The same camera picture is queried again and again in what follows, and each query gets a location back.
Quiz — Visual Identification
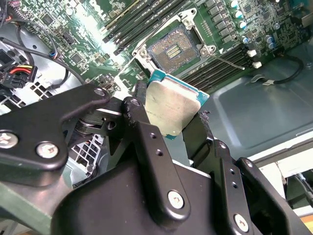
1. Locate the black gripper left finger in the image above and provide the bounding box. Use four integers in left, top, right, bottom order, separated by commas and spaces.
0, 81, 192, 228

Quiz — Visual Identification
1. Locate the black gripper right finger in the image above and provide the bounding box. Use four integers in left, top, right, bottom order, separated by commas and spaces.
182, 111, 306, 235

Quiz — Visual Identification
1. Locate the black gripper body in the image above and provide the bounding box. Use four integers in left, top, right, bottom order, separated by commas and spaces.
51, 160, 232, 235

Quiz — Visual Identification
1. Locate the CPU with silver top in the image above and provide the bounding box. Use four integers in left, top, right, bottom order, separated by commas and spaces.
143, 69, 210, 141

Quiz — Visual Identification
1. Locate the metal locking lever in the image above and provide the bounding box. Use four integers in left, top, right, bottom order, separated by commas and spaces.
135, 16, 184, 51
210, 53, 246, 71

